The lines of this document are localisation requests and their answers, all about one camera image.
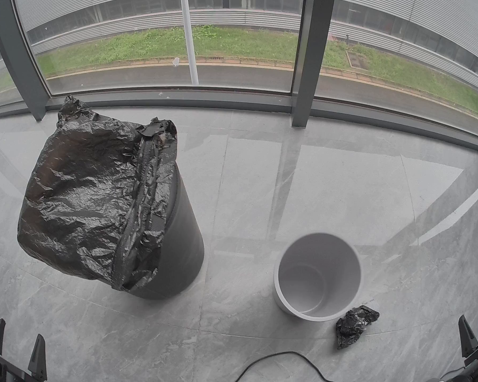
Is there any black plastic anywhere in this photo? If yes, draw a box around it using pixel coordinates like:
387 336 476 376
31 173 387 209
335 305 380 350

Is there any white trash bin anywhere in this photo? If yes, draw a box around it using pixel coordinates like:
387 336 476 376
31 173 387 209
273 232 362 322

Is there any black cable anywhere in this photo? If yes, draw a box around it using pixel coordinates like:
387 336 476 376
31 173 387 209
234 351 335 382

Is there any window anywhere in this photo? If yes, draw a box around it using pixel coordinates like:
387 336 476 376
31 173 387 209
0 0 478 142

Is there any dark grey round stool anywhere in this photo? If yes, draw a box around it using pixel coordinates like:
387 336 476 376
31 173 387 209
127 162 205 300

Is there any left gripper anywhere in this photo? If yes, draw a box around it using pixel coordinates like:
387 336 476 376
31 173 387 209
0 318 48 382

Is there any black plastic bag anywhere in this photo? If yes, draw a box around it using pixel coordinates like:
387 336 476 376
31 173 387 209
17 95 178 291

